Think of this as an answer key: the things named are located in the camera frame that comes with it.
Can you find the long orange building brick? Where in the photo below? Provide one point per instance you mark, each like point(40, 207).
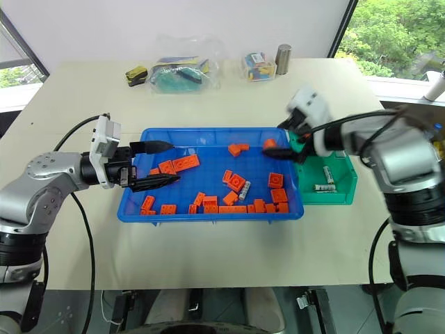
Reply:
point(232, 209)

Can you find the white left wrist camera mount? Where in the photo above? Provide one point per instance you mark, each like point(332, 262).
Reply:
point(102, 139)

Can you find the metal table bracket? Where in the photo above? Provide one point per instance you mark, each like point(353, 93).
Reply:
point(313, 306)

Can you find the green plastic bin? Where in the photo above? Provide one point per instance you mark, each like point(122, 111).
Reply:
point(313, 174)

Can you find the yellow and black object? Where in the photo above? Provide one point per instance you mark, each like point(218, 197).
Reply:
point(136, 75)

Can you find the yellow objects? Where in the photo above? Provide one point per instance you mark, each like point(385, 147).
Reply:
point(439, 148)

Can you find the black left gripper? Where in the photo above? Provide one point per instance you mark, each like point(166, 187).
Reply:
point(120, 167)

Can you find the white AA battery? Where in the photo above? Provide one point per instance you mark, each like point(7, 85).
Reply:
point(329, 175)
point(325, 188)
point(244, 190)

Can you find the clear box of coloured pieces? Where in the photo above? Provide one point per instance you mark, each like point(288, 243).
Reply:
point(259, 67)

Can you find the grey metal cylinder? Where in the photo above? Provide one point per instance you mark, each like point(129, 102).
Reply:
point(283, 60)

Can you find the teal pouch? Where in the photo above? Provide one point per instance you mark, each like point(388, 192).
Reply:
point(174, 81)

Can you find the white tube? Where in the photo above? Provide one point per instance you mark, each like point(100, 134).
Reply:
point(436, 87)

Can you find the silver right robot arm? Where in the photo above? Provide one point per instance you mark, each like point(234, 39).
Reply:
point(400, 163)

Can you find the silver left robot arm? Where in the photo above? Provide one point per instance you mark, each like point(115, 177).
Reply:
point(45, 167)

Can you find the blue plastic bin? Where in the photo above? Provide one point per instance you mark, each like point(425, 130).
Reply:
point(208, 163)

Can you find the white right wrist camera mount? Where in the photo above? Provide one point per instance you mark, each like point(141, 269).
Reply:
point(311, 102)

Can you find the large orange building brick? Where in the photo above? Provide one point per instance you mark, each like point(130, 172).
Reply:
point(187, 163)

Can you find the clear plastic bag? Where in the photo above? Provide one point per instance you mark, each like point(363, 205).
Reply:
point(212, 74)

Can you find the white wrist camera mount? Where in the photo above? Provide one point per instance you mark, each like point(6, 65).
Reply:
point(102, 139)
point(311, 102)

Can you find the black window frame bar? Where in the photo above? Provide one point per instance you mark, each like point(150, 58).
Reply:
point(342, 28)
point(26, 43)

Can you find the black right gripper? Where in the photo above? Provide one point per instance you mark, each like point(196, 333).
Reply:
point(304, 142)

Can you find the black table bracket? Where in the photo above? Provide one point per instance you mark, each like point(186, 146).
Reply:
point(121, 309)

